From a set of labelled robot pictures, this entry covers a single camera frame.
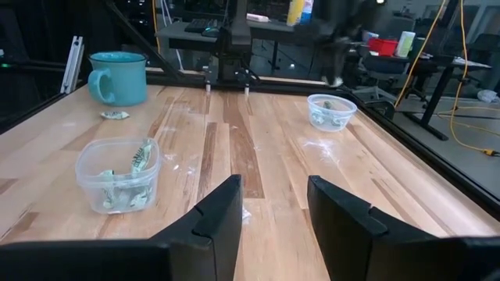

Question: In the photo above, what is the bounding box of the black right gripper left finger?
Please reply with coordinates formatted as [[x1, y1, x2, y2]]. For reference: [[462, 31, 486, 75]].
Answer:
[[150, 173, 244, 281]]

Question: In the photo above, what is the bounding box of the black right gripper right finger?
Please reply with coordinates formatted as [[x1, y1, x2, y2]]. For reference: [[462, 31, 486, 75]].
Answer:
[[306, 175, 455, 281]]

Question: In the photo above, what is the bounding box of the black office chair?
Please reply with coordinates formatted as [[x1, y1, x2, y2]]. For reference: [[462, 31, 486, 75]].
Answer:
[[349, 42, 409, 120]]

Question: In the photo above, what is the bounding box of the red plastic box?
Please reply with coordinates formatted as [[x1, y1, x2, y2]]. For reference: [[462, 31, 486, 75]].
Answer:
[[367, 37, 399, 58]]

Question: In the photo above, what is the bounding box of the small clear plastic container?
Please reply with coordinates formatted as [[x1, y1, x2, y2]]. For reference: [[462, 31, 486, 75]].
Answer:
[[306, 93, 359, 133]]

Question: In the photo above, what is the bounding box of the blue white bottle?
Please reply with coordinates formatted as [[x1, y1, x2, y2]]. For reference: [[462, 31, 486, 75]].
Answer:
[[300, 0, 315, 26]]

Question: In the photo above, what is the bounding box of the yellow bottle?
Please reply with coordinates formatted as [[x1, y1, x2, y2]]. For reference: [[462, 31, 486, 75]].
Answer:
[[286, 0, 306, 27]]

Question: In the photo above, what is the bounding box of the white green wipes canister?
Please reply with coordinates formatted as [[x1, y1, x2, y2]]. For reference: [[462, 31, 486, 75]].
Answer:
[[394, 30, 416, 59]]

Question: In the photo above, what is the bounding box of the white pink flat object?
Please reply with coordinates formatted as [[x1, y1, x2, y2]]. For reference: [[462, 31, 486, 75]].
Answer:
[[245, 12, 271, 23]]

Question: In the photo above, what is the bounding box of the black leg desk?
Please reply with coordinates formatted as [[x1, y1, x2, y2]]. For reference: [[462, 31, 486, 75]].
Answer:
[[401, 53, 492, 142]]

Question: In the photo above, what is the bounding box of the large clear plastic container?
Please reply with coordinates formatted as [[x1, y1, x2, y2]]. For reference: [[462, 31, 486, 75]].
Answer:
[[74, 136, 163, 215]]

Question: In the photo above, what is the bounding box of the black keyboard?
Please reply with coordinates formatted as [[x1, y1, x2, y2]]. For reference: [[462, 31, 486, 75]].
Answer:
[[184, 17, 220, 34]]

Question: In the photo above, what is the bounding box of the grey desk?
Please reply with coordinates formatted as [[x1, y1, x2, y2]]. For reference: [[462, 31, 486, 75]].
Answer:
[[155, 18, 327, 54]]

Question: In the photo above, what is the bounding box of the white crumpled bag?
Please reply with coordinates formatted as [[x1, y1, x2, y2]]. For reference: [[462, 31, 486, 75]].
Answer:
[[476, 89, 500, 104]]

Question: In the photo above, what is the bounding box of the crumpled green white sweetener packet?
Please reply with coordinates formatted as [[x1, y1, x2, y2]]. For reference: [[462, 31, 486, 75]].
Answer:
[[100, 110, 130, 121]]

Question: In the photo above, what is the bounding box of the teal ceramic mug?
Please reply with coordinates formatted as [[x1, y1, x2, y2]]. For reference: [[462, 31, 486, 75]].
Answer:
[[87, 51, 149, 108]]

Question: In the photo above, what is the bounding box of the silver aluminium extrusion bar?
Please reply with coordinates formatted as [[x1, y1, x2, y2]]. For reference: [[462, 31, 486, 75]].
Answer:
[[59, 35, 84, 95]]

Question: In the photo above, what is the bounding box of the yellow cable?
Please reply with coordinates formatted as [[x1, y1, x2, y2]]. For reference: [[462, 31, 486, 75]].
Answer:
[[393, 0, 447, 109], [436, 0, 500, 158]]

